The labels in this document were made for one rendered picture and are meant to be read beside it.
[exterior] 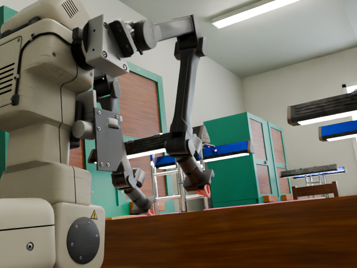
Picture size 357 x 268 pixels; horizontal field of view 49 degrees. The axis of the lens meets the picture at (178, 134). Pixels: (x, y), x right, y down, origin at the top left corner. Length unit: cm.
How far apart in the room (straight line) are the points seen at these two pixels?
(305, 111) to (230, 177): 302
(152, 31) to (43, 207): 59
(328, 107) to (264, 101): 549
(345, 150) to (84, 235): 579
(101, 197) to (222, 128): 253
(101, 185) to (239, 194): 239
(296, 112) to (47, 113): 89
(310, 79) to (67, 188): 608
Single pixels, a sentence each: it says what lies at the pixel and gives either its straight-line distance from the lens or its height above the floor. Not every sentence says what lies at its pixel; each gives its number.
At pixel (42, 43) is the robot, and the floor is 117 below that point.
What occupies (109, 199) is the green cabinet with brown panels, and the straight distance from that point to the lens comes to 229.
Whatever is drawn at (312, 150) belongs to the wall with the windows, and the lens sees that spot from 660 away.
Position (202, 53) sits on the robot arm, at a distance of 139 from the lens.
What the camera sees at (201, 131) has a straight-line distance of 161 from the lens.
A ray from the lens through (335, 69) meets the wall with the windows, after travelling 676.
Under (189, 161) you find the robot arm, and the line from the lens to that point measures 128.
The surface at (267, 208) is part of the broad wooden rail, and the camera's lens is 117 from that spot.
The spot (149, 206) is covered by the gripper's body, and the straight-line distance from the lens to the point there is 168.
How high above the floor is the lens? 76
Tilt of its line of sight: 11 degrees up
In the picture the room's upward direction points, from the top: 6 degrees counter-clockwise
